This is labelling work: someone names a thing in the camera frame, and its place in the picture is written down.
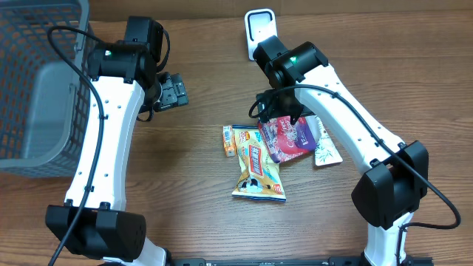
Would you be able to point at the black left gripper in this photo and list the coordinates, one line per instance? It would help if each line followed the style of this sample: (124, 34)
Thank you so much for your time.
(175, 91)

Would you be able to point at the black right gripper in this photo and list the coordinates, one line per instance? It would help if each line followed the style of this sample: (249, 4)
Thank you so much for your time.
(268, 108)

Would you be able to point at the red purple snack packet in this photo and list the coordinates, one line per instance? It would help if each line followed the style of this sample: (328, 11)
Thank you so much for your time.
(285, 141)

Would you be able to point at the small orange candy pack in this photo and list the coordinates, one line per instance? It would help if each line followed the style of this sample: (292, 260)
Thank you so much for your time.
(228, 141)

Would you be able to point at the white orange snack bag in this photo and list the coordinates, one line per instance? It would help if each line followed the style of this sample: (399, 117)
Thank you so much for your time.
(260, 174)

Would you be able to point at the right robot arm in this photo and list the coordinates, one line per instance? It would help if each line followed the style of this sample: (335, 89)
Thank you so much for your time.
(393, 173)

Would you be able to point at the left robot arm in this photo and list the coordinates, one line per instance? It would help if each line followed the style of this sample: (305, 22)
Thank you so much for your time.
(126, 79)

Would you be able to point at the white barcode scanner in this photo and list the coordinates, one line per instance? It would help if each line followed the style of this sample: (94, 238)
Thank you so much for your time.
(260, 24)

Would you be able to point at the grey plastic mesh basket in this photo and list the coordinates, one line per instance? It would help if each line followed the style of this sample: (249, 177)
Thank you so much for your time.
(44, 105)

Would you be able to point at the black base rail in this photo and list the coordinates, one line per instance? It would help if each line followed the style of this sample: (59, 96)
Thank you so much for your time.
(332, 261)

